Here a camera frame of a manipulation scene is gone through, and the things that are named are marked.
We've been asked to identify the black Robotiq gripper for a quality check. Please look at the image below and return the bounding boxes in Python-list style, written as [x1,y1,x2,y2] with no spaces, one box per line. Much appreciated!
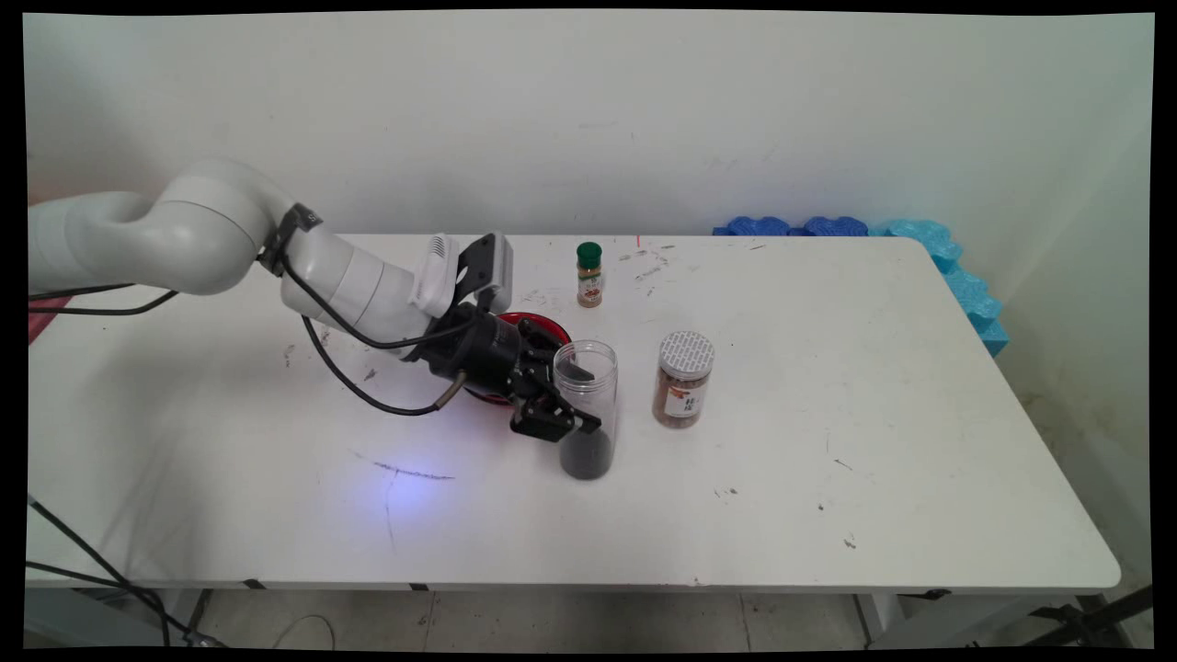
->
[405,308,603,444]

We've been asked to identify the clear plastic jar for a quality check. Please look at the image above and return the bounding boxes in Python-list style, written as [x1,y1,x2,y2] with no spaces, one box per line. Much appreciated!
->
[552,339,619,481]

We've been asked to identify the black seeds heap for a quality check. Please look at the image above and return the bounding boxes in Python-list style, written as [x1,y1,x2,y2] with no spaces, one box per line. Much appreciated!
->
[561,428,614,480]

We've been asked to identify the red bowl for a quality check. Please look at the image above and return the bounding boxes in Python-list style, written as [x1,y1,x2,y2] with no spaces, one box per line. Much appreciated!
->
[464,312,573,407]

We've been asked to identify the green-capped spice bottle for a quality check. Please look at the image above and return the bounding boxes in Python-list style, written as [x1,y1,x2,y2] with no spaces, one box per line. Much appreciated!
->
[577,242,605,309]

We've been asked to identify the brown spice jar white lid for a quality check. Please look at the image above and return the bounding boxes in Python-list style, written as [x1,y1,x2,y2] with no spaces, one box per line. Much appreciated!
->
[652,331,716,430]

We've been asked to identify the dark blue foam piece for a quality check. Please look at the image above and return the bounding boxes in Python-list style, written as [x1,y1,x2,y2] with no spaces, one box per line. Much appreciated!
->
[713,216,794,237]
[798,216,870,238]

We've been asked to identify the white table leg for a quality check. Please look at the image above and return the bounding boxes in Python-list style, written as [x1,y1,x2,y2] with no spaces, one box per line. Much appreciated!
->
[166,588,214,635]
[853,594,907,647]

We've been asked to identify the light blue foam piece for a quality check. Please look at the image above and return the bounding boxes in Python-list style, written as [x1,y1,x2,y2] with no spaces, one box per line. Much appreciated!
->
[869,219,1010,358]

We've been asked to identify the pink object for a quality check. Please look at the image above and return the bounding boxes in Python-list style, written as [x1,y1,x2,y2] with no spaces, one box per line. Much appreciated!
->
[28,296,71,346]

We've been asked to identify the black tripod leg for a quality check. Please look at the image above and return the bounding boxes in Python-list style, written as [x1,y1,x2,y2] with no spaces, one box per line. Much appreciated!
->
[1025,587,1155,649]

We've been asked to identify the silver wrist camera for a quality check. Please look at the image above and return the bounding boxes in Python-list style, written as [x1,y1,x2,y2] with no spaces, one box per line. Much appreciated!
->
[455,232,514,315]

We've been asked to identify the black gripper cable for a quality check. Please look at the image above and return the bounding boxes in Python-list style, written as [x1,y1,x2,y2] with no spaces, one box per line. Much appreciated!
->
[28,283,470,417]

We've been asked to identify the black camera cable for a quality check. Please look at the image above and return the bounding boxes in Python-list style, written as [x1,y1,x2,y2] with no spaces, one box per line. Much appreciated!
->
[28,253,484,350]

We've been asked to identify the black floor cable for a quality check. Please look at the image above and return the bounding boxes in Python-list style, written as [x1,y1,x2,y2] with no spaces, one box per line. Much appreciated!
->
[26,496,226,647]

